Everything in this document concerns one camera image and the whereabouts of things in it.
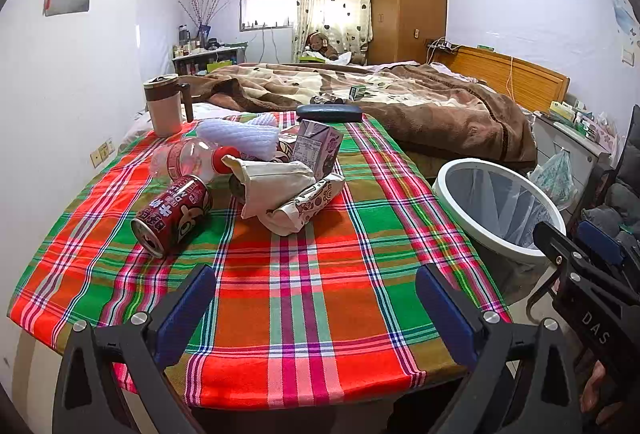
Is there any red soda can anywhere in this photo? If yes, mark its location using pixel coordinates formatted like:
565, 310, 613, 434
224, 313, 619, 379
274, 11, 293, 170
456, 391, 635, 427
131, 174, 212, 259

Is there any clear plastic bottle red cap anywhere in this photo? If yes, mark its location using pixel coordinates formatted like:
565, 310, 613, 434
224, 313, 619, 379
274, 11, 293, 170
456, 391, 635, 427
150, 137, 241, 183

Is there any beige paper bag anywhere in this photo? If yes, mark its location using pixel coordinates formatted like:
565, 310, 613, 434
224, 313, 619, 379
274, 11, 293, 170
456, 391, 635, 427
222, 155, 317, 219

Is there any purple milk carton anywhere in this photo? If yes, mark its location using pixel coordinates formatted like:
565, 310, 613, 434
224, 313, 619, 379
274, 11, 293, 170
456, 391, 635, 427
292, 119, 343, 181

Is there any white trash bin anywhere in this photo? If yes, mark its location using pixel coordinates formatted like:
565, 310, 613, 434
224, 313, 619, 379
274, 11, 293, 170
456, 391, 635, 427
432, 158, 566, 305

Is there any right hand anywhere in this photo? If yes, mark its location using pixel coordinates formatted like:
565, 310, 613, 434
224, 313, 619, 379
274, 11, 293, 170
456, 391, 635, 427
580, 360, 622, 423

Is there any grey cushioned chair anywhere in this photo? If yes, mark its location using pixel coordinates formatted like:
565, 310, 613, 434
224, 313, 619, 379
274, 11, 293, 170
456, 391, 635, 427
582, 105, 640, 251

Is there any hanging plastic bag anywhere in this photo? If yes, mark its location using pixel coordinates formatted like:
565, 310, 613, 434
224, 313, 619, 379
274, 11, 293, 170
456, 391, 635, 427
528, 148, 577, 211

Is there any grey bedside cabinet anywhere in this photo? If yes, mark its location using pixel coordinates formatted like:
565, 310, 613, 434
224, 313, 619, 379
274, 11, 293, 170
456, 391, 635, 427
533, 111, 611, 222

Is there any plaid tablecloth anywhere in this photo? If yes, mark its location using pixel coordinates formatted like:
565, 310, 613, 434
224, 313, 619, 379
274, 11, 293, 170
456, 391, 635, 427
8, 116, 509, 410

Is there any wooden headboard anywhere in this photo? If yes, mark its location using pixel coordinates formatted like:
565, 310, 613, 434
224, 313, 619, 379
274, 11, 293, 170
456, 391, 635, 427
433, 46, 570, 111

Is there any brown blanket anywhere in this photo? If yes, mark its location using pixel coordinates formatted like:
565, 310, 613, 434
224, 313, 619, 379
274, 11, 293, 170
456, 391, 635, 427
181, 63, 537, 171

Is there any white foam fruit net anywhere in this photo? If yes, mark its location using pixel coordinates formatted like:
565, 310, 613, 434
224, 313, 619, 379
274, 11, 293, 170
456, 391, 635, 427
196, 113, 280, 161

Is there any brown pink lidded mug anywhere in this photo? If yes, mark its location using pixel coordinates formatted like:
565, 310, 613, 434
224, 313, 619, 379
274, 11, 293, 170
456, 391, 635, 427
143, 74, 193, 139

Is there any cluttered shelf desk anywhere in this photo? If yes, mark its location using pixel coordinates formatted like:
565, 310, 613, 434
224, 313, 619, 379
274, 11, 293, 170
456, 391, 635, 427
172, 42, 248, 75

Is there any dark blue glasses case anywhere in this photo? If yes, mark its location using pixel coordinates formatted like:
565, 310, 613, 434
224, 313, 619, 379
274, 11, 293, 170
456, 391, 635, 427
296, 104, 363, 123

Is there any small green box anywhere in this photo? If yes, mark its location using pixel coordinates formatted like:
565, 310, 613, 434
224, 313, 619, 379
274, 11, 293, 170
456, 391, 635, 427
349, 84, 367, 101

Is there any vase with branches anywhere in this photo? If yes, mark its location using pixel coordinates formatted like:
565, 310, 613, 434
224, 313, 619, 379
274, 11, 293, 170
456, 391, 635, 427
179, 0, 232, 49

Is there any teddy bear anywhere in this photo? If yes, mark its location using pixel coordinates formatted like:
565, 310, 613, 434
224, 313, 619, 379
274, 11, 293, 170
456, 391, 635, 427
306, 31, 340, 61

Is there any window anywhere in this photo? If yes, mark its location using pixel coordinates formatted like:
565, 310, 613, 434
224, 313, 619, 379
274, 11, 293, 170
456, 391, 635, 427
240, 0, 297, 31

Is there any wall power socket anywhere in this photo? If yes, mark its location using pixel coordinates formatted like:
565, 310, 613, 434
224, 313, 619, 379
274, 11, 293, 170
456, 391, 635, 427
90, 139, 115, 169

